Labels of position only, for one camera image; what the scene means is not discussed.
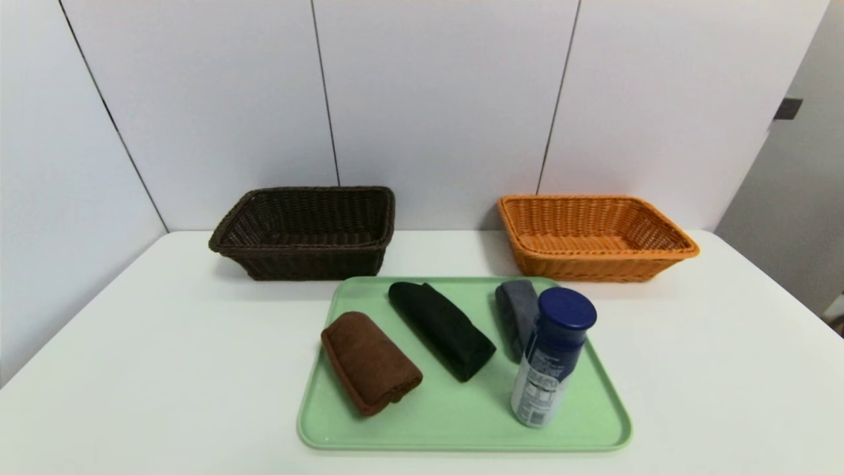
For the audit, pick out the grey towel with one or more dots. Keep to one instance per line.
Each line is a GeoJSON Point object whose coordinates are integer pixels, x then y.
{"type": "Point", "coordinates": [517, 310]}

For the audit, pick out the brown towel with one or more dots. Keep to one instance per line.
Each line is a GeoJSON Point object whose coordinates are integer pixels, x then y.
{"type": "Point", "coordinates": [369, 363]}

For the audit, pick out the blue capped white bottle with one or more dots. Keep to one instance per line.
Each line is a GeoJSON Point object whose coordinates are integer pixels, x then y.
{"type": "Point", "coordinates": [550, 356]}

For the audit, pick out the dark brown wicker basket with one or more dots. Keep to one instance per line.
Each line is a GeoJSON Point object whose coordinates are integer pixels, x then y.
{"type": "Point", "coordinates": [310, 264]}

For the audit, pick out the orange wicker basket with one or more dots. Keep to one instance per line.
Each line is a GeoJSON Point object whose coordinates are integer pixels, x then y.
{"type": "Point", "coordinates": [593, 267]}

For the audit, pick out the black soft glasses case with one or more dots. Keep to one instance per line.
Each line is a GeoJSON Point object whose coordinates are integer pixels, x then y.
{"type": "Point", "coordinates": [442, 330]}

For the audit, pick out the green plastic tray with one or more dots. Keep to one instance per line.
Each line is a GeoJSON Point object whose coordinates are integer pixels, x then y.
{"type": "Point", "coordinates": [461, 415]}

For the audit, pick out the dark wall bracket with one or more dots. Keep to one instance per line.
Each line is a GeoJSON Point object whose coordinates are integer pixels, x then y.
{"type": "Point", "coordinates": [788, 109]}

